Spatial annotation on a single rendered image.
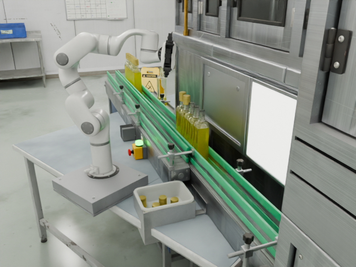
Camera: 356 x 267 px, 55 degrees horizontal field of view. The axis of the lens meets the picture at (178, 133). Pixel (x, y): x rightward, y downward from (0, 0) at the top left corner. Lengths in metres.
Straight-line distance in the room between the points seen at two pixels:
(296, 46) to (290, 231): 0.67
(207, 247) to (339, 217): 0.82
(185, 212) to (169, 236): 0.12
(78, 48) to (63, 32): 5.81
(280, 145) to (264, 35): 0.42
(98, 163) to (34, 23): 5.80
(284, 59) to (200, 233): 0.72
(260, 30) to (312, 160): 0.87
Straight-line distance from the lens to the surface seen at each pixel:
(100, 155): 1.63
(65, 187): 1.62
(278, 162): 1.27
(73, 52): 1.49
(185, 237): 1.37
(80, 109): 1.50
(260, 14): 1.39
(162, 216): 1.40
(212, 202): 1.40
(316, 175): 0.58
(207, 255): 1.30
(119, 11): 7.39
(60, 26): 7.28
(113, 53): 1.53
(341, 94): 0.54
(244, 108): 1.41
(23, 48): 7.33
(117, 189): 1.54
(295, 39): 1.19
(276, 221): 1.20
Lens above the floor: 1.62
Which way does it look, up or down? 23 degrees down
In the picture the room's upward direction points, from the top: straight up
